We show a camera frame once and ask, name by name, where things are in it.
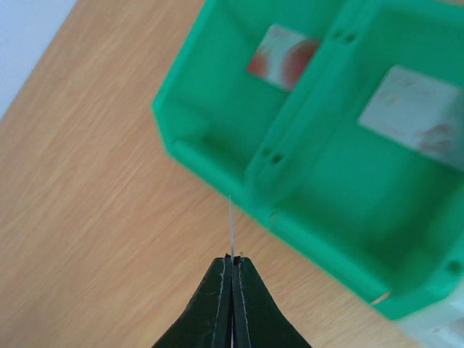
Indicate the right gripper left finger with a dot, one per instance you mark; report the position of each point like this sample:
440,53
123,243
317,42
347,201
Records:
206,320

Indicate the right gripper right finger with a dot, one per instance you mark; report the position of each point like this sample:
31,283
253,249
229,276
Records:
257,320

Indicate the thin card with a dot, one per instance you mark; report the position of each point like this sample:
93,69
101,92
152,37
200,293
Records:
231,225

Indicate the red white card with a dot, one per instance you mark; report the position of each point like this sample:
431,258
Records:
282,56

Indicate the grey card in bin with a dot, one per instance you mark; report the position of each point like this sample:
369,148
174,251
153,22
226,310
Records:
420,112

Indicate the green bin near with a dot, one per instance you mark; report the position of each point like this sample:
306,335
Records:
383,219

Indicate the green bin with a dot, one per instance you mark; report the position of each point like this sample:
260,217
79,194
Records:
212,114
383,219

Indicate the white tray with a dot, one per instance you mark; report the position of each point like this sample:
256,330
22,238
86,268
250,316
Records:
438,325

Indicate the green bin far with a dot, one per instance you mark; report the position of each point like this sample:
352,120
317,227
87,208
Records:
212,114

